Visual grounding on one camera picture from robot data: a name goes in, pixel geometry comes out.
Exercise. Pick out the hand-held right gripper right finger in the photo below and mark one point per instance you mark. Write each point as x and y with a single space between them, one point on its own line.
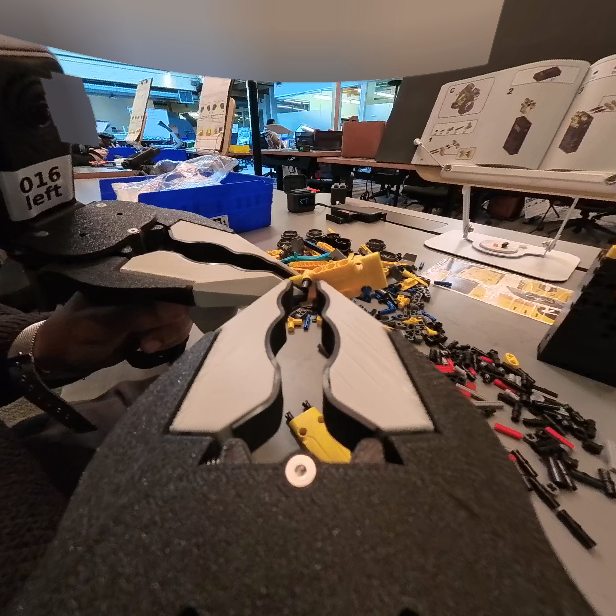
380 380

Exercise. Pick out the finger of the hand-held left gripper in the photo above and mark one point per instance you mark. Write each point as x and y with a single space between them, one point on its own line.
192 274
226 238

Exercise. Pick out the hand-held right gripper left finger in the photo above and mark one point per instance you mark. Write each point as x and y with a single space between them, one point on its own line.
231 380

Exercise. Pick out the yellow panel brick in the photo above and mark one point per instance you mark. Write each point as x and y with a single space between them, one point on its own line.
317 433

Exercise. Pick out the yellow brick assembly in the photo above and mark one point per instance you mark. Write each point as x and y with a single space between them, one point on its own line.
351 274

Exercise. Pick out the person's left hand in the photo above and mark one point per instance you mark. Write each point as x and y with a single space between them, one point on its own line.
96 332

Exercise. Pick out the blue storage bin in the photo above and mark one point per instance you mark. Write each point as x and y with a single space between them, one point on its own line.
216 202
120 154

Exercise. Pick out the clear plastic bag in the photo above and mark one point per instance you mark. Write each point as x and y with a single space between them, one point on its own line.
192 171

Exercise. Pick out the black pole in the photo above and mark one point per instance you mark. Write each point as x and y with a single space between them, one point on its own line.
255 125

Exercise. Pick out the person's dark trousers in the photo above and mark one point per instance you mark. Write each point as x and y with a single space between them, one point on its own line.
110 392

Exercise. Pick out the small black device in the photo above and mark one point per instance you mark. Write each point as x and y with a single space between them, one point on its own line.
340 192

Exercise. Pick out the white sign board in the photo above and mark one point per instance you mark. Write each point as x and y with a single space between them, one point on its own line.
137 108
214 110

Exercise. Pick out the background wooden desk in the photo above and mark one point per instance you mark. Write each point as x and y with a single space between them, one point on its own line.
337 156

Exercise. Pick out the pile of black red pins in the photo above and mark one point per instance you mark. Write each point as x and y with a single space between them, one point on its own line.
529 390

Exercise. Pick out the yellow black sticker sheet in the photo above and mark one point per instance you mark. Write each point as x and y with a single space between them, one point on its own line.
505 288

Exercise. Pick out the dark grey desk divider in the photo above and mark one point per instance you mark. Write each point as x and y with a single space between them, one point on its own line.
404 130

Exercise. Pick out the black brick tower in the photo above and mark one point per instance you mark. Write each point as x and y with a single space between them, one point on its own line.
587 327

